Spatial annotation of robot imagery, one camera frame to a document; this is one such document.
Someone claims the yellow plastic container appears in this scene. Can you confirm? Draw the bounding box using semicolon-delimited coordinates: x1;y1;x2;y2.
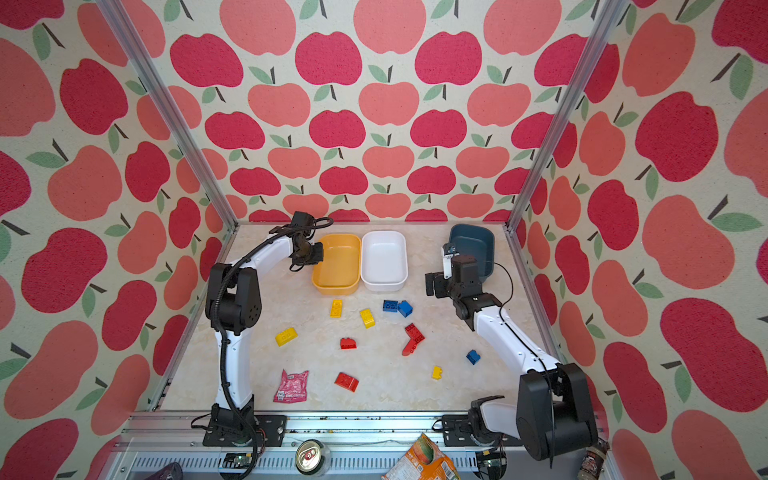
312;234;362;296

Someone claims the dark teal plastic container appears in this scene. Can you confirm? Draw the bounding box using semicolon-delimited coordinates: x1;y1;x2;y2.
449;224;495;282

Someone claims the white plastic container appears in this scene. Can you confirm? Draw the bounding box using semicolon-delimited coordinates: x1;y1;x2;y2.
361;231;408;293

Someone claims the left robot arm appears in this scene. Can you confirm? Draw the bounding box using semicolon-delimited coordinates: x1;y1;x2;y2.
205;211;334;436

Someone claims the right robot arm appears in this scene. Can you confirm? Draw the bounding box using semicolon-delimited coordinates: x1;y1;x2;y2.
425;254;598;460

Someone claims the blue cube lego brick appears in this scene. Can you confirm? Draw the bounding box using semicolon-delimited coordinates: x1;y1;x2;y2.
398;301;413;317

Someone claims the yellow lego brick upright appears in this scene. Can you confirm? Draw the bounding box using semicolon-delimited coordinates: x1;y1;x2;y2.
330;299;343;318

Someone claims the blue flat lego brick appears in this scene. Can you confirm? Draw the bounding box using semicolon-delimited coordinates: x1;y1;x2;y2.
382;300;399;312

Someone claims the red lego brick angled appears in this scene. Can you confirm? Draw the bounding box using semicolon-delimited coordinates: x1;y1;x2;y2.
402;339;418;356

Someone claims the yellow curved lego brick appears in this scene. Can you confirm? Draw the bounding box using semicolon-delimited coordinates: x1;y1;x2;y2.
360;309;376;329

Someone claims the red curved lego brick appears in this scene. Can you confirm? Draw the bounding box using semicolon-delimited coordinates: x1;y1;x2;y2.
340;338;357;350

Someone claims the red lego brick front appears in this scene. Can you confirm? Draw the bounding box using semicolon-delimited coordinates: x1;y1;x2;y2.
334;372;359;393

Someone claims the pink snack packet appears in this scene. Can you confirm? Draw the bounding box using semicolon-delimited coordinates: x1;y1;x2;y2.
273;370;309;404

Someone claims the orange snack bag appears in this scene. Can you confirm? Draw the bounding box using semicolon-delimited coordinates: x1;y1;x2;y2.
382;434;460;480

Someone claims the soda can top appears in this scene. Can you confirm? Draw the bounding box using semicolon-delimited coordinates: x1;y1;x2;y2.
294;439;331;476

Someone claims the dark glass jar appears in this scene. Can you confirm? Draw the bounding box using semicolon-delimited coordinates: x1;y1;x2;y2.
576;438;610;480

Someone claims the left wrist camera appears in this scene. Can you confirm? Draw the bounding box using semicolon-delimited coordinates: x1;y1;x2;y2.
290;211;316;238

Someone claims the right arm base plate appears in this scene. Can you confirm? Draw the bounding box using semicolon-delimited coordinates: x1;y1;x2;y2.
432;414;523;449

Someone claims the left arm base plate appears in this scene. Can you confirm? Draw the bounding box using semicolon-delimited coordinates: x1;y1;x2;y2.
202;411;287;448

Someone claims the left aluminium frame post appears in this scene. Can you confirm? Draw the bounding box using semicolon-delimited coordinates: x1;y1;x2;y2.
97;1;239;235

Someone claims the aluminium frame post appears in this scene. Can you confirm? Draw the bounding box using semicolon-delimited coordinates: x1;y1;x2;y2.
504;0;629;238
97;1;239;235

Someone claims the right aluminium frame post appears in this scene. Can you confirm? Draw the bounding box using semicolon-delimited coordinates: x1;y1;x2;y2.
504;0;629;238

